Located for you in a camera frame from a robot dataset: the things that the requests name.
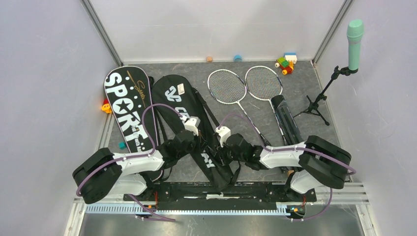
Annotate red yellow toy blocks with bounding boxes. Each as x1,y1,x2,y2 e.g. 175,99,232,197
101,99,112,114

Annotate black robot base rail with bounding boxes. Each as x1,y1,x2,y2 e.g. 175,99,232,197
136,181,317,210

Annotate black shuttlecock tube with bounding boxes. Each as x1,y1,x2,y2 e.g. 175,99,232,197
271,95,304,145

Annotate white frame racket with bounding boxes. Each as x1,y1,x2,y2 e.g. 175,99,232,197
207,69,270,146

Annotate black white shaft racket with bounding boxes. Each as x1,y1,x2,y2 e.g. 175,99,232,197
245,66,287,144

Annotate green blue blocks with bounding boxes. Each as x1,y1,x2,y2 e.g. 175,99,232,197
274,52,298,75

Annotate blue cylinder block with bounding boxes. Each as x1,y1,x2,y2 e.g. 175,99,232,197
233,55,242,62

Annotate black sport racket bag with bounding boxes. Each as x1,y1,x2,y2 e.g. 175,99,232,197
104,65,160,153

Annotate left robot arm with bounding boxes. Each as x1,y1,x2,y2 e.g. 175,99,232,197
72,130,199,204

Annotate green microphone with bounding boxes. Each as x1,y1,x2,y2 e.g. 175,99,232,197
346,19,364,71

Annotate black crossway racket bag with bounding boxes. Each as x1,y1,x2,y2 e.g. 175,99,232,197
151,74,240,190

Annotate black microphone tripod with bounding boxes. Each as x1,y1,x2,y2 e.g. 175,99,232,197
293,66,358,126

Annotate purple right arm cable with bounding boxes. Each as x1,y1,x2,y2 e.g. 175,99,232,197
217,113,357,222

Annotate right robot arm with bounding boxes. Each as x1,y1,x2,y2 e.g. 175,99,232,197
218,133,355,201

